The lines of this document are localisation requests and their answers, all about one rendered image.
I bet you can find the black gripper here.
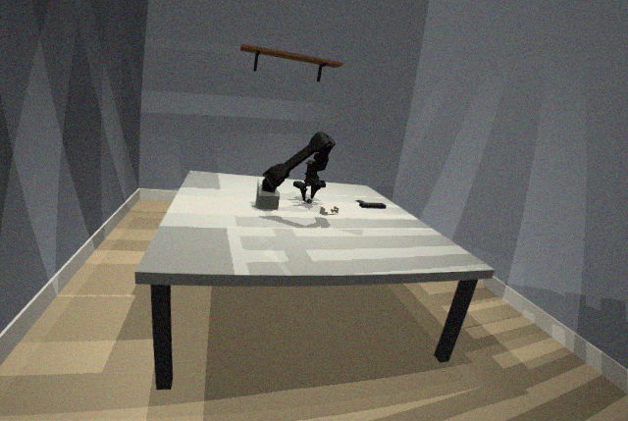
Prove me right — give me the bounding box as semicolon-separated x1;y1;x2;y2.
293;172;319;199

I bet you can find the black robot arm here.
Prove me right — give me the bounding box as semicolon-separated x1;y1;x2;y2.
261;132;335;193

